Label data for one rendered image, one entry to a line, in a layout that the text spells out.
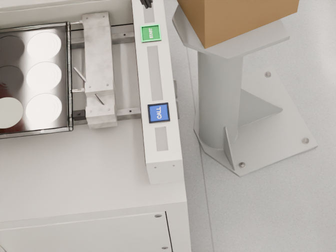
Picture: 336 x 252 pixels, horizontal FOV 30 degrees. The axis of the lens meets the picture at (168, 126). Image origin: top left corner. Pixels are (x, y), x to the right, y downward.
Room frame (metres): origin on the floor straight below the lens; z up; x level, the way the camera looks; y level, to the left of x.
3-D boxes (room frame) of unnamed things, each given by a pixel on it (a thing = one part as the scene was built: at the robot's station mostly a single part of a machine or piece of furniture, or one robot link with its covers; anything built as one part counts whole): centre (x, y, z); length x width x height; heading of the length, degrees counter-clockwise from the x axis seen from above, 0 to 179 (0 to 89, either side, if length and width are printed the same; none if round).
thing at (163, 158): (0.95, 0.02, 0.89); 0.55 x 0.09 x 0.14; 179
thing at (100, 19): (1.20, 0.18, 0.89); 0.08 x 0.03 x 0.03; 89
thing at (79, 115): (0.88, 0.24, 0.90); 0.04 x 0.02 x 0.03; 89
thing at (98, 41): (1.03, 0.18, 0.87); 0.36 x 0.08 x 0.03; 179
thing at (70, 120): (1.02, 0.26, 0.90); 0.38 x 0.01 x 0.01; 179
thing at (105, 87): (0.96, 0.18, 0.89); 0.08 x 0.03 x 0.03; 89
